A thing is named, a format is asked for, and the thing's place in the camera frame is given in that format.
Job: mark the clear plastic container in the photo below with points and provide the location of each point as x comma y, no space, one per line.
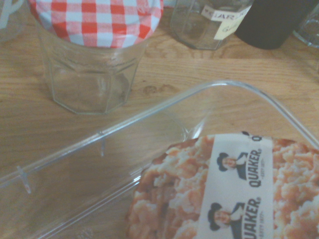
87,179

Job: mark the glass jar with checkered lid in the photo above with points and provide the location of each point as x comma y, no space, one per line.
94,49

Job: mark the labelled jar with checkered lid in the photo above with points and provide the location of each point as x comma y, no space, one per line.
197,27

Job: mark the black shaker bottle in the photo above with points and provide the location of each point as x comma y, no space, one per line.
269,25

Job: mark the clear drinking glass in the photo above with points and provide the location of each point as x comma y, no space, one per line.
309,30

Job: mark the clear glass mug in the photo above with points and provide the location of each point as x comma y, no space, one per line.
10,22

